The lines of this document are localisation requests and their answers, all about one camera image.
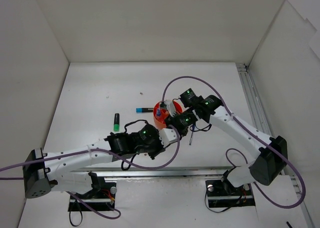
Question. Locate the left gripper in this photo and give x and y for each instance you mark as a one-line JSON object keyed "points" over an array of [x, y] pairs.
{"points": [[155, 151]]}

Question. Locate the aluminium rail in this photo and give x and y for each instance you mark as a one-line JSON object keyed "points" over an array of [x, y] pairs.
{"points": [[260, 121], [167, 172]]}

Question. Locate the front aluminium rail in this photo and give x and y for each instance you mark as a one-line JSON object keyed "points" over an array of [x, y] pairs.
{"points": [[167, 172]]}

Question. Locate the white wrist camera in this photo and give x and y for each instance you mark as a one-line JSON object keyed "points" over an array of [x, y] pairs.
{"points": [[168, 136], [168, 106]]}

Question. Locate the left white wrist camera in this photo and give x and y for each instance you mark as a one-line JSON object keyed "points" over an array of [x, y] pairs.
{"points": [[168, 136]]}

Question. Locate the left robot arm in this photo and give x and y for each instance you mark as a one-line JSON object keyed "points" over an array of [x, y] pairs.
{"points": [[61, 171]]}

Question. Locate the blue cap black highlighter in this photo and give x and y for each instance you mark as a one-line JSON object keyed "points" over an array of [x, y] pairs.
{"points": [[140, 110]]}

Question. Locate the right aluminium rail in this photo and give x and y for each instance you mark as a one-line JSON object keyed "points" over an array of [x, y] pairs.
{"points": [[260, 121]]}

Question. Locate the blue ballpoint pen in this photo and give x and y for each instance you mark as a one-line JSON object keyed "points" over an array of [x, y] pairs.
{"points": [[192, 129]]}

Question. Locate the green cap black highlighter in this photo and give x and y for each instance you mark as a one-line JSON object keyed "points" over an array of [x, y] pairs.
{"points": [[116, 122]]}

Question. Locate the orange round compartment organizer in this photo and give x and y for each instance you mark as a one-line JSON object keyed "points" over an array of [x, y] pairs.
{"points": [[160, 122]]}

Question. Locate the clear bottle blue cap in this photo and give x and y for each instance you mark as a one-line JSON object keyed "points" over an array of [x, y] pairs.
{"points": [[158, 113]]}

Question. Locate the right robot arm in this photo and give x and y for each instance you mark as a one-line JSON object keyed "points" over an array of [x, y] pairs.
{"points": [[268, 152]]}

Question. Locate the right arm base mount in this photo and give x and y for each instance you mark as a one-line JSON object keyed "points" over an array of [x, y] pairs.
{"points": [[220, 196]]}

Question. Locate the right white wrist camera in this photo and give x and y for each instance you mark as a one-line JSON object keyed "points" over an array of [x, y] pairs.
{"points": [[168, 106]]}

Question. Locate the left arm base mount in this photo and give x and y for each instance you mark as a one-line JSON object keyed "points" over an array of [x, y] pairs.
{"points": [[101, 198]]}

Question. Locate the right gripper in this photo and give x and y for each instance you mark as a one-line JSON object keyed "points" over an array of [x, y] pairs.
{"points": [[170, 119]]}

